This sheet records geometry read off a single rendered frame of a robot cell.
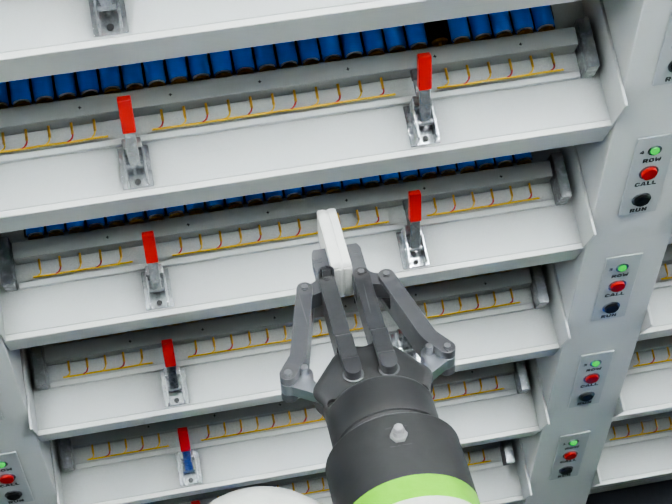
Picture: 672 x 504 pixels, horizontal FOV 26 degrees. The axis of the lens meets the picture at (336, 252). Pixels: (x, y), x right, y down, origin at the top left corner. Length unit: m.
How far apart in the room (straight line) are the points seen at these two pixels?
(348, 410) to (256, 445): 0.87
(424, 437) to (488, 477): 1.11
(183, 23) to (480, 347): 0.66
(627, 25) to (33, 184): 0.55
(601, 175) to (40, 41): 0.58
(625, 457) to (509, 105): 0.83
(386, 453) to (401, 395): 0.06
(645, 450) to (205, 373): 0.71
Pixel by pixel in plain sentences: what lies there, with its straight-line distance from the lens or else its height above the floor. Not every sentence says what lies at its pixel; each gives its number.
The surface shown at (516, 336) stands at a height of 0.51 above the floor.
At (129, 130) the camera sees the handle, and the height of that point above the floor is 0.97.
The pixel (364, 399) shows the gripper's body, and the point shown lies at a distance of 0.97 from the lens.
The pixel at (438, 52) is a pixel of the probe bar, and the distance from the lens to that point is 1.36.
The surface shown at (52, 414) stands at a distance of 1.67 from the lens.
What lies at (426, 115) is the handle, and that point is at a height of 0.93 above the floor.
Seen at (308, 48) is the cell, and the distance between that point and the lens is 1.36.
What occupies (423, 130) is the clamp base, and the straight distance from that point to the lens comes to 1.36.
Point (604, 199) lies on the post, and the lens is 1.49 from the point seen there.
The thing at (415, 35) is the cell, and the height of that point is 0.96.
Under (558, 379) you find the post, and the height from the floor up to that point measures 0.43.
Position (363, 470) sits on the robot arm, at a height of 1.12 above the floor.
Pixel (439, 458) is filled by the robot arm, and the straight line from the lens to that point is 0.93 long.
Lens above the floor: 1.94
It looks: 54 degrees down
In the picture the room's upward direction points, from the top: straight up
